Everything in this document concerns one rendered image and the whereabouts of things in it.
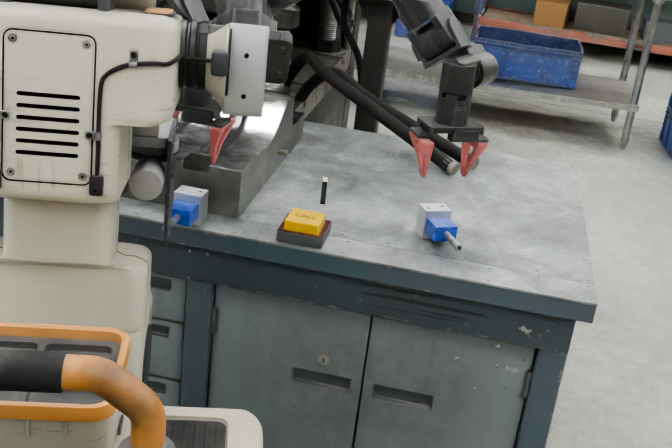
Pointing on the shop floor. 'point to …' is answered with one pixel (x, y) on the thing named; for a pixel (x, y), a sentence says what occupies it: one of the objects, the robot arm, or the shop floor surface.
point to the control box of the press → (376, 7)
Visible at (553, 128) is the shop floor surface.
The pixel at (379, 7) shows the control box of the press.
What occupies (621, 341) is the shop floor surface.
